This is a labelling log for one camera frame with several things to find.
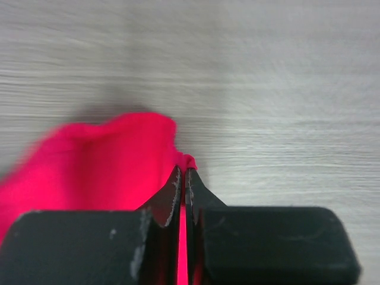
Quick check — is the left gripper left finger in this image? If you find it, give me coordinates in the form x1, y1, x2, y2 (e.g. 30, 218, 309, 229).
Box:
1, 167, 182, 284

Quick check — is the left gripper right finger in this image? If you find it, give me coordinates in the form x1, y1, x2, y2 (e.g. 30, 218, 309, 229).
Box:
185, 169, 361, 284

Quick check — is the red t-shirt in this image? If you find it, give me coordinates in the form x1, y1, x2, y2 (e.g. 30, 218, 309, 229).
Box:
1, 113, 196, 284

